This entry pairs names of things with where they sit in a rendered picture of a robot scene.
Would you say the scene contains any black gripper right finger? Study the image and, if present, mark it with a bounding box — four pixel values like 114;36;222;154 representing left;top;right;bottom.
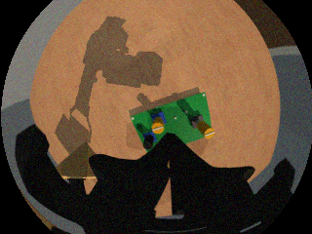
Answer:
169;133;256;215

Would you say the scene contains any green circuit board with knobs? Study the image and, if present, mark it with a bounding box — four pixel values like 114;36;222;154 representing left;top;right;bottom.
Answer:
132;93;215;153

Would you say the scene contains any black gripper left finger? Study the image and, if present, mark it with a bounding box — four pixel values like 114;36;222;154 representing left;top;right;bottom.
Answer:
89;133;172;211

